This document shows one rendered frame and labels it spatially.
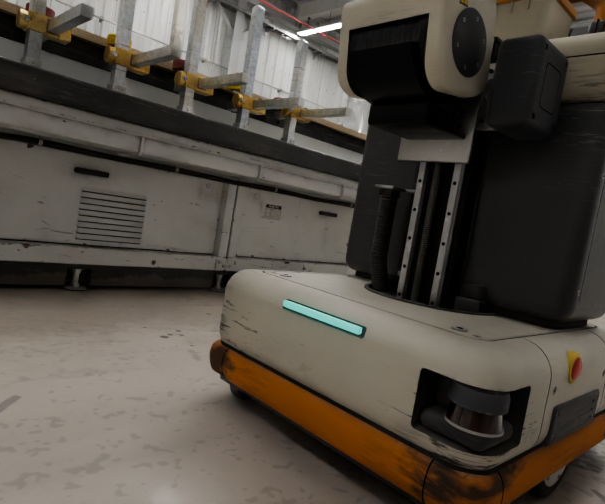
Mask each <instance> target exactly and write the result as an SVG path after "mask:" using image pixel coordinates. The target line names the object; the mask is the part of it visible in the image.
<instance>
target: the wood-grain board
mask: <svg viewBox="0 0 605 504"><path fill-rule="evenodd" d="M20 8H21V9H23V10H25V8H24V7H21V6H18V5H16V4H13V3H10V2H7V1H5V0H0V12H3V13H6V14H8V15H11V16H14V17H16V15H17V12H18V9H20ZM71 37H73V38H76V39H79V40H81V41H84V42H87V43H90V44H93V45H95V46H98V47H101V48H104V49H105V48H106V47H107V45H106V42H107V38H104V37H102V36H99V35H96V34H93V33H91V32H88V31H85V30H83V29H80V28H77V27H75V28H72V34H71ZM130 52H133V53H136V54H139V53H143V52H142V51H139V50H136V49H134V48H131V51H130ZM152 66H154V67H157V68H160V69H163V70H166V71H168V72H171V73H174V74H176V71H174V70H173V69H172V66H173V63H171V62H169V61H167V62H162V63H158V64H153V65H152ZM216 89H219V90H222V91H225V92H227V93H230V94H233V92H231V91H229V90H227V87H223V88H216ZM233 95H234V94H233ZM252 97H253V98H256V99H259V98H262V99H263V100H265V99H268V98H265V97H263V96H260V95H257V94H255V93H252ZM310 122H312V123H314V124H317V125H320V126H323V127H326V128H328V129H331V130H334V131H337V132H340V133H342V134H345V135H348V136H351V137H354V138H356V139H359V140H362V141H365V142H366V136H367V135H365V134H362V133H359V132H357V131H354V130H351V129H349V128H346V127H343V126H341V125H338V124H335V123H333V122H330V121H327V120H325V119H322V118H311V119H310Z"/></svg>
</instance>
